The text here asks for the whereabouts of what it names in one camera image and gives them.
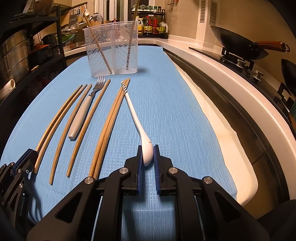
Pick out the chopstick in holder left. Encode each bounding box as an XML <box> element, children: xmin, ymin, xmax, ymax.
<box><xmin>83</xmin><ymin>13</ymin><xmax>112</xmax><ymax>74</ymax></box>

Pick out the stainless steel pot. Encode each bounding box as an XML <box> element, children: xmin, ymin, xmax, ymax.
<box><xmin>1</xmin><ymin>30</ymin><xmax>29</xmax><ymax>87</ymax></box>

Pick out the white ceramic spoon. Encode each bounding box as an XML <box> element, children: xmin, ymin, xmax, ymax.
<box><xmin>121</xmin><ymin>81</ymin><xmax>154</xmax><ymax>166</ymax></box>

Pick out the black gas stove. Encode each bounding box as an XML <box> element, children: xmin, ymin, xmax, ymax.
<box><xmin>189</xmin><ymin>47</ymin><xmax>295</xmax><ymax>129</ymax></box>

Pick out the chopstick in holder right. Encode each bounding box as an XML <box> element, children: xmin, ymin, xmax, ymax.
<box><xmin>126</xmin><ymin>0</ymin><xmax>140</xmax><ymax>70</ymax></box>

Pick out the black wok wooden handle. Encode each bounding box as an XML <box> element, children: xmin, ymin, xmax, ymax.
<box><xmin>210</xmin><ymin>25</ymin><xmax>290</xmax><ymax>60</ymax></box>

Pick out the wooden chopstick pair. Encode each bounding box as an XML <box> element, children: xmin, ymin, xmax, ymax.
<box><xmin>93</xmin><ymin>78</ymin><xmax>131</xmax><ymax>180</ymax></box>
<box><xmin>88</xmin><ymin>78</ymin><xmax>128</xmax><ymax>178</ymax></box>

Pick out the blue table mat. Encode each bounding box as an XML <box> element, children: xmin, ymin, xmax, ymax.
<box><xmin>0</xmin><ymin>45</ymin><xmax>238</xmax><ymax>241</ymax></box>

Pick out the black condiment rack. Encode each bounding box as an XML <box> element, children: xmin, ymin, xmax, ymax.
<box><xmin>137</xmin><ymin>4</ymin><xmax>169</xmax><ymax>39</ymax></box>

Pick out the clear plastic utensil holder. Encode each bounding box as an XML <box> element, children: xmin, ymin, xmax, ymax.
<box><xmin>84</xmin><ymin>21</ymin><xmax>138</xmax><ymax>77</ymax></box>

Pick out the wooden chopstick beside fork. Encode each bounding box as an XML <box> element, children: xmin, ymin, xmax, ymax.
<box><xmin>66</xmin><ymin>79</ymin><xmax>112</xmax><ymax>178</ymax></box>

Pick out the white handled fork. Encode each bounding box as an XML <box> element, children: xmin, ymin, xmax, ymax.
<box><xmin>68</xmin><ymin>75</ymin><xmax>105</xmax><ymax>140</ymax></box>

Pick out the chopstick in holder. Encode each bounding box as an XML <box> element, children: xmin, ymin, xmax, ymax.
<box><xmin>83</xmin><ymin>13</ymin><xmax>112</xmax><ymax>74</ymax></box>
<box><xmin>126</xmin><ymin>0</ymin><xmax>140</xmax><ymax>70</ymax></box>

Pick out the wooden chopstick pair right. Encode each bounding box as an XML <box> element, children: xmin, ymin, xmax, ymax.
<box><xmin>93</xmin><ymin>78</ymin><xmax>131</xmax><ymax>180</ymax></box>

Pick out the wooden chopstick pair left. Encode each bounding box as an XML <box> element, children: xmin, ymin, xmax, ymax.
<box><xmin>88</xmin><ymin>78</ymin><xmax>128</xmax><ymax>178</ymax></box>

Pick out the black metal shelf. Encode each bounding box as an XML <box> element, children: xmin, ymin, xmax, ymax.
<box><xmin>0</xmin><ymin>1</ymin><xmax>88</xmax><ymax>77</ymax></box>

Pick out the yellow oil bottle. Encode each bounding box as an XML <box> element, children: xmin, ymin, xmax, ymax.
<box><xmin>136</xmin><ymin>16</ymin><xmax>144</xmax><ymax>36</ymax></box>

